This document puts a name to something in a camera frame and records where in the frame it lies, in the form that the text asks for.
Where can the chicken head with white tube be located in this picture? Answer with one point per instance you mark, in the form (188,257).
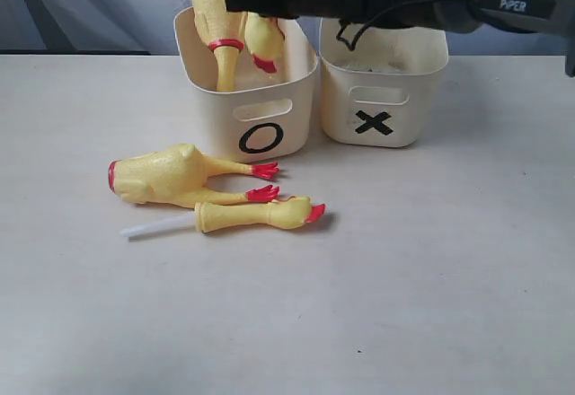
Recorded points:
(287,214)

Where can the cream bin marked X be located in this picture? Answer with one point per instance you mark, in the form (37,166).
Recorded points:
(380,93)

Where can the whole rubber chicken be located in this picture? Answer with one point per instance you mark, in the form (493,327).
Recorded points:
(222,32)
(263,38)

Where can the cream bin marked O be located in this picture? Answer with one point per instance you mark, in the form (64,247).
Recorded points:
(267,116)

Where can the headless rubber chicken body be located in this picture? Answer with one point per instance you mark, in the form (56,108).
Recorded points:
(179,174)

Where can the whole rubber chicken front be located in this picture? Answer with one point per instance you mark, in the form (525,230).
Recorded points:
(263,38)

